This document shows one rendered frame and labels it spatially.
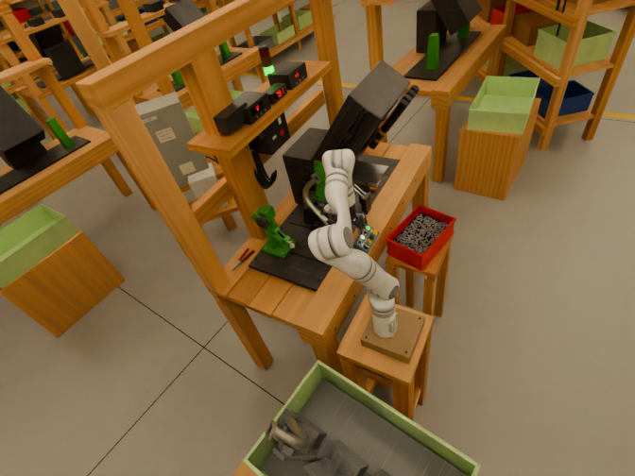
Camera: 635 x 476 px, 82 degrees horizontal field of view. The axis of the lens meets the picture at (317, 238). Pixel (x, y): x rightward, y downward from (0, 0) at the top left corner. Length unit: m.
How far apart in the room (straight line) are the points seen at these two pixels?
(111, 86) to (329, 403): 1.33
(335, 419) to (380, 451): 0.19
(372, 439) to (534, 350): 1.48
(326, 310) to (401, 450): 0.61
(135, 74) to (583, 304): 2.79
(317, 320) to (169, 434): 1.42
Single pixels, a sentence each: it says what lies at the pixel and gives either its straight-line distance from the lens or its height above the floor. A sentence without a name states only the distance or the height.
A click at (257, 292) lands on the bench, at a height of 0.88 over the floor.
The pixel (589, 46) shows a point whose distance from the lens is 4.10.
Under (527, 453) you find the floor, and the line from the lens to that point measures 2.43.
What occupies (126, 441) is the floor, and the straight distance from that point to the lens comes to 2.87.
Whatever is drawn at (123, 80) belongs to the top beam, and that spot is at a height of 1.91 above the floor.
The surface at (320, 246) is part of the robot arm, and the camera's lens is 0.95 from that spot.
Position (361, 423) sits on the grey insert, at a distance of 1.49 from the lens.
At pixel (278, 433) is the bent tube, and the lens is 1.18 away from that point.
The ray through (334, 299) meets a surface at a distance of 1.68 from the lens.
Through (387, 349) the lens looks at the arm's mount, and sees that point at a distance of 1.54.
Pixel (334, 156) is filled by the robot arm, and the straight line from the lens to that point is 1.16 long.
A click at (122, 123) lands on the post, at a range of 1.41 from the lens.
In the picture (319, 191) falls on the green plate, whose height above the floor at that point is 1.12.
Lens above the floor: 2.26
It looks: 44 degrees down
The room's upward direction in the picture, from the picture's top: 14 degrees counter-clockwise
